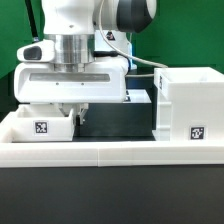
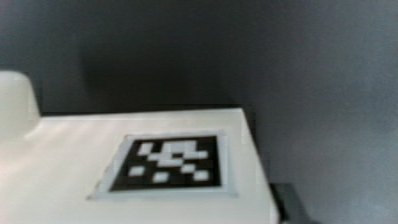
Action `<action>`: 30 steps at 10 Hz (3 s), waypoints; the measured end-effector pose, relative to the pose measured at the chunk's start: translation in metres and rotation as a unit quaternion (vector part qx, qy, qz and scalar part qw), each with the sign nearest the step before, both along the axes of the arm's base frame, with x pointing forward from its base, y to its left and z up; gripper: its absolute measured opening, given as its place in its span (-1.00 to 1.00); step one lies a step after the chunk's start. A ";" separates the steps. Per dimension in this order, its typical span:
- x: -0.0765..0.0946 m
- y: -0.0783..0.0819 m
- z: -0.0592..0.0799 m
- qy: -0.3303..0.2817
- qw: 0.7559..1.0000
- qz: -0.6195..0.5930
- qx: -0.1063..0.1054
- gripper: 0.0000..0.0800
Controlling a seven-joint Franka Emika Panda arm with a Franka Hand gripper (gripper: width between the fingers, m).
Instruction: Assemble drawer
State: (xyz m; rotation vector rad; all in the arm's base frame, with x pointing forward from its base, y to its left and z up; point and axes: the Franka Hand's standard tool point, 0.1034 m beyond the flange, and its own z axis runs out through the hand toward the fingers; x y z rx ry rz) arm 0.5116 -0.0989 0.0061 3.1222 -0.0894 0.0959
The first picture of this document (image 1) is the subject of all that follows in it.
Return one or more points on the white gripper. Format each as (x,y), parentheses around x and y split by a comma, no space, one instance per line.
(37,81)

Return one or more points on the white front drawer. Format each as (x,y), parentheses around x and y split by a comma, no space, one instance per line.
(42,123)

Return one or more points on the white drawer cabinet box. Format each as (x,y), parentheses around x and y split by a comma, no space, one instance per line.
(190,104)

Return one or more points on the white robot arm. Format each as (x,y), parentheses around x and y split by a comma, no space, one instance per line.
(76,63)

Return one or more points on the white fiducial marker plate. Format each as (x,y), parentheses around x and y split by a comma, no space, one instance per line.
(137,96)

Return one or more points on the white U-shaped table fence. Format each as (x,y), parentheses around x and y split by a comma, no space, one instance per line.
(104,154)

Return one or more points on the black pole stand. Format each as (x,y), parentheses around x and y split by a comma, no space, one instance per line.
(30,13)

